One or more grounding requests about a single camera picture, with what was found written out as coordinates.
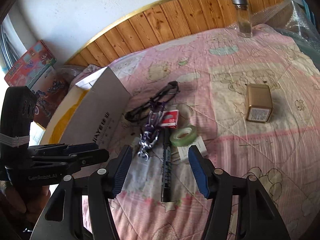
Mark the small white box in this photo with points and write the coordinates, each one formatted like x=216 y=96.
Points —
x=183 y=151

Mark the gold square tin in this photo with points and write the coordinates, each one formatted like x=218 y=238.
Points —
x=258 y=103

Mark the green tape roll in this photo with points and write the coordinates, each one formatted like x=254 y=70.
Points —
x=183 y=136

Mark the dark picture toy box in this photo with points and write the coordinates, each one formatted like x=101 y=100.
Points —
x=50 y=89

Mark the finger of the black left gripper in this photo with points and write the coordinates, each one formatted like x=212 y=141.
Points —
x=73 y=162
x=61 y=149

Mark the white cardboard box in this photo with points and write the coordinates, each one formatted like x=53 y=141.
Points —
x=90 y=112

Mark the purple silver action figure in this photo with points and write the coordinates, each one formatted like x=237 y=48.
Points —
x=151 y=130

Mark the black marker pen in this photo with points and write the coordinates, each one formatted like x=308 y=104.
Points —
x=166 y=176

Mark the black safety glasses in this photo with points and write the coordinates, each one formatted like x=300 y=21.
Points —
x=160 y=99

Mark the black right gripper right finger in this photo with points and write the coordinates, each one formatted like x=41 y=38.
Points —
x=258 y=217

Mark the red staples box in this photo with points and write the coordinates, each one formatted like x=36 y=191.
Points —
x=170 y=119

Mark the glass spice jar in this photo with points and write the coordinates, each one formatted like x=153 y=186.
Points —
x=243 y=18

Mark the pink bear quilt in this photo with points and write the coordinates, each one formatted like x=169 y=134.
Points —
x=213 y=69

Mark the clear bubble wrap sheet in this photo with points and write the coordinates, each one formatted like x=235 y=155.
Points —
x=289 y=19

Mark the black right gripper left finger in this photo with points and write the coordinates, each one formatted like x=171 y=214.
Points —
x=79 y=208

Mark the colourful toy box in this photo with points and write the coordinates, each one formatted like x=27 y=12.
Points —
x=27 y=69

